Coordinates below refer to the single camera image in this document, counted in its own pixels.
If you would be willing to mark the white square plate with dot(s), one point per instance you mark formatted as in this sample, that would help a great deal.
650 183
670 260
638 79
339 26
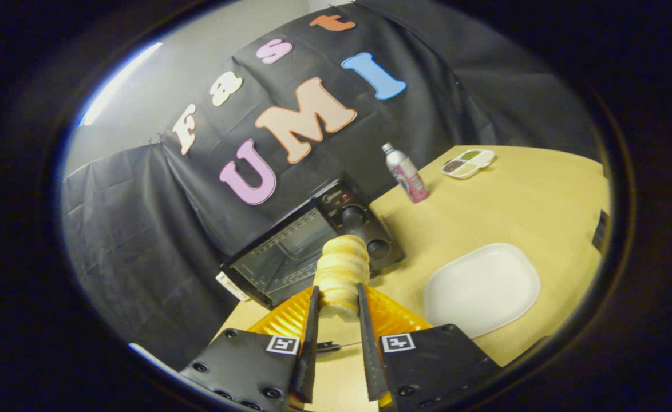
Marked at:
482 289

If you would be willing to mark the pink drink bottle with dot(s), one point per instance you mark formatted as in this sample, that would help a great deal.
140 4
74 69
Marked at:
407 174

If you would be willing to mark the white divided condiment dish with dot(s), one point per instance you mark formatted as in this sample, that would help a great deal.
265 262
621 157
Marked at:
467 163

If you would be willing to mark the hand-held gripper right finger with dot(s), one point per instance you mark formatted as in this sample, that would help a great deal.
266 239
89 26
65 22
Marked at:
370 355

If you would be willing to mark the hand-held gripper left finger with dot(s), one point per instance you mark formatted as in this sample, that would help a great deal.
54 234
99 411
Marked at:
308 355

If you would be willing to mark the white bread toaster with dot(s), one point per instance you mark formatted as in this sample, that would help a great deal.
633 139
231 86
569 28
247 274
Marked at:
230 285

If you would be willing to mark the golden bread roll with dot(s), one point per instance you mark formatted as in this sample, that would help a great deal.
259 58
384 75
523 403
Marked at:
342 269

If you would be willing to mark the small dark object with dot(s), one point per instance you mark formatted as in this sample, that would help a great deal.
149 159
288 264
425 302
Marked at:
600 232

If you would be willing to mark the black toaster oven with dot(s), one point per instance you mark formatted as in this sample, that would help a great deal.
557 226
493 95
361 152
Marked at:
290 252

